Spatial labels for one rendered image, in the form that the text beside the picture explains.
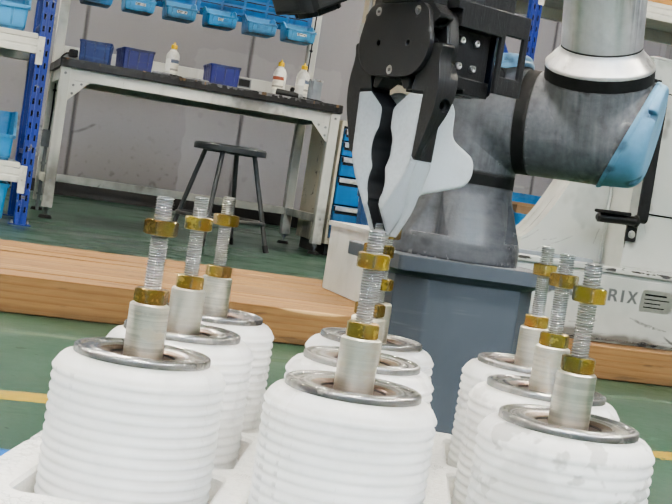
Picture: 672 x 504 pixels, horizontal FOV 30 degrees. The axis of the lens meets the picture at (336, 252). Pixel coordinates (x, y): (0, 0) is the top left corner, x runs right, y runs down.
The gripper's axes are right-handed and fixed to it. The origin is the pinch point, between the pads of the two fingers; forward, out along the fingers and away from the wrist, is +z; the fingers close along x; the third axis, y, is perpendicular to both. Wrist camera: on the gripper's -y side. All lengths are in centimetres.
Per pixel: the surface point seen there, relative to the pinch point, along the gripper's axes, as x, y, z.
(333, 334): 9.1, 4.7, 9.2
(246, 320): 13.1, -0.2, 9.2
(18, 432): 82, 13, 34
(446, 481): -2.6, 7.1, 16.7
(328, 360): -1.2, -2.9, 9.3
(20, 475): -0.1, -21.2, 16.8
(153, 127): 756, 364, -26
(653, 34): 392, 461, -108
